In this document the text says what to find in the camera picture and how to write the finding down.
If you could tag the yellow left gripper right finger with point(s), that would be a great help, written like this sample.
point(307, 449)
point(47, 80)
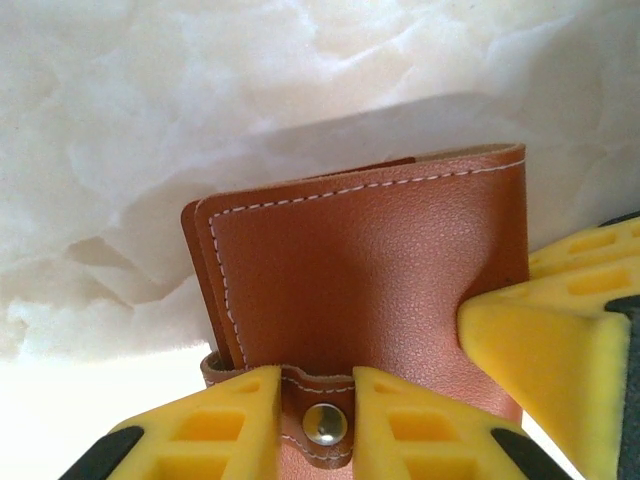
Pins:
point(415, 440)

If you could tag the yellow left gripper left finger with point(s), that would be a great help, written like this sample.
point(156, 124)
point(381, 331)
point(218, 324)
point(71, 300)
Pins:
point(210, 440)

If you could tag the brown leather card holder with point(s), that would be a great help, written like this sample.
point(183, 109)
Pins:
point(350, 260)

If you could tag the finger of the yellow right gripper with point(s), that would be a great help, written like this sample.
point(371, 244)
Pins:
point(590, 265)
point(550, 360)

